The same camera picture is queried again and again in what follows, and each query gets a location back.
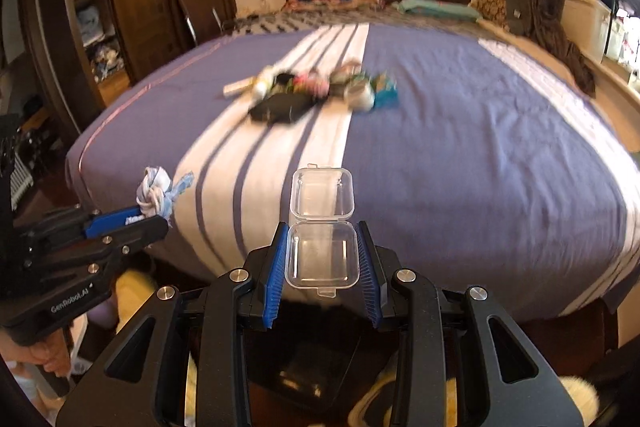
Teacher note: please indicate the person's left hand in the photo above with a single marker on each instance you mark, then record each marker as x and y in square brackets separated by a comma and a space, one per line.
[51, 354]

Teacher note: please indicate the black pouch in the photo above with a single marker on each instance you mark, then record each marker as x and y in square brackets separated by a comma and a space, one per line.
[282, 108]

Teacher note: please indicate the clear plastic hinged box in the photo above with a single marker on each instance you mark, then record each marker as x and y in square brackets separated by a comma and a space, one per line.
[322, 254]

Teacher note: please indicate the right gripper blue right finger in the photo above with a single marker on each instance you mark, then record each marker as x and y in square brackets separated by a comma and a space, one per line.
[377, 265]

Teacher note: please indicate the teal pillow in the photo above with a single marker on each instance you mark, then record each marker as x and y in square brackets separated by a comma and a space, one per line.
[437, 9]

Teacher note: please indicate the cream lotion tube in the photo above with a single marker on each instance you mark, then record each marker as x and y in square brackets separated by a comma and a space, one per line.
[262, 84]

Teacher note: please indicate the pink flower hair scrunchie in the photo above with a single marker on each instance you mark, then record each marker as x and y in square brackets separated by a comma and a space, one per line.
[311, 83]

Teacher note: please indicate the black white zigzag blanket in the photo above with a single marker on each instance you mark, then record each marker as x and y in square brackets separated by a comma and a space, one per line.
[286, 21]

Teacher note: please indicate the white blue cloth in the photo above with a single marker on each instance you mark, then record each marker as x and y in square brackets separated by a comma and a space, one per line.
[157, 193]

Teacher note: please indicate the white lip balm tube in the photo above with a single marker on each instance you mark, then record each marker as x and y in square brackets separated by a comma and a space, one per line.
[238, 87]

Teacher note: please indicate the white tape roll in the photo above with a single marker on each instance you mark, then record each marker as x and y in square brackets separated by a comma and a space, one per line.
[359, 95]

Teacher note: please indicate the blue striped bed cover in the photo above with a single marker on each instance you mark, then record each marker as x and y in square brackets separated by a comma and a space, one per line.
[487, 168]

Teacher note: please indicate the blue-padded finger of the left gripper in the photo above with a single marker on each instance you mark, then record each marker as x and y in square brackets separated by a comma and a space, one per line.
[101, 224]

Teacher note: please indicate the green glass bottle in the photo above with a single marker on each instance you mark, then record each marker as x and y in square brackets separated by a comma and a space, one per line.
[345, 74]

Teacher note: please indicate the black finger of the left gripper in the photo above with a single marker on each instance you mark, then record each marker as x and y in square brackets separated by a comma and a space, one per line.
[121, 243]

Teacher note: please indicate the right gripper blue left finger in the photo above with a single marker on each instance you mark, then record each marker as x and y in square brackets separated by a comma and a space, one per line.
[266, 266]

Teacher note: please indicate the blue wet wipes pack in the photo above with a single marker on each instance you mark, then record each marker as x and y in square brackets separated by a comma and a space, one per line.
[384, 90]

